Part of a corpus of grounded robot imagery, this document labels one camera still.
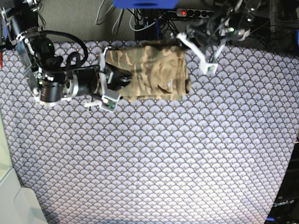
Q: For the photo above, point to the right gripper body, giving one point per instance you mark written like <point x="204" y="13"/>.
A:
<point x="85" y="81"/>

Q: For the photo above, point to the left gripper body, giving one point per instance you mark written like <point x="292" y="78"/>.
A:
<point x="220" y="28"/>

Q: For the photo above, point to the camouflage T-shirt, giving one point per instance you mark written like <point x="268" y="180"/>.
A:
<point x="159" y="70"/>

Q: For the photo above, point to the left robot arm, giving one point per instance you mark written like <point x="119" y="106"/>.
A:
<point x="230" y="7"/>

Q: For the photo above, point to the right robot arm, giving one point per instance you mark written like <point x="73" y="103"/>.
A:
<point x="26" y="33"/>

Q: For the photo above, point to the black power strip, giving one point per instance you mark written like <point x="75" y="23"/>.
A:
<point x="193" y="13"/>

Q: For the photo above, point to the blue box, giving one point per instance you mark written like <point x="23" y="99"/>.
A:
<point x="145" y="4"/>

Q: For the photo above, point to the blue clamp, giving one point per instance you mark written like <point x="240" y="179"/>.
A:
<point x="157" y="25"/>

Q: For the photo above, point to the fan-patterned tablecloth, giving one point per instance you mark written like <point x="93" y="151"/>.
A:
<point x="218" y="155"/>

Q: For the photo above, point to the white plastic bin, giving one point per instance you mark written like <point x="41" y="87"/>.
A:
<point x="18" y="205"/>

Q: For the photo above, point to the black OpenArm case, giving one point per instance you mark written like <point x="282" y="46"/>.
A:
<point x="285" y="209"/>

